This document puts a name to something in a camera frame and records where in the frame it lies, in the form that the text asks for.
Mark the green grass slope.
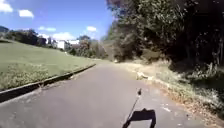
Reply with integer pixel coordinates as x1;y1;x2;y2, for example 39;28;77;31
0;38;101;92

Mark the wood of dark trees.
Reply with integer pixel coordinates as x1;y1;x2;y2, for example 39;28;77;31
101;0;224;73

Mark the dry grass verge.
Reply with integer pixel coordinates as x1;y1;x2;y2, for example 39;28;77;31
114;59;224;126

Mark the dark kerb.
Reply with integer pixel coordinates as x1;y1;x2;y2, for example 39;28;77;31
0;63;98;104

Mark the distant row of trees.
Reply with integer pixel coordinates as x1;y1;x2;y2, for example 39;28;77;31
0;25;108;60

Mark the white building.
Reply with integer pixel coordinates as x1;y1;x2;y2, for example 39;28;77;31
55;39;81;51

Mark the grey asphalt path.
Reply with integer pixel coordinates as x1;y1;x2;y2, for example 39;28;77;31
0;61;214;128

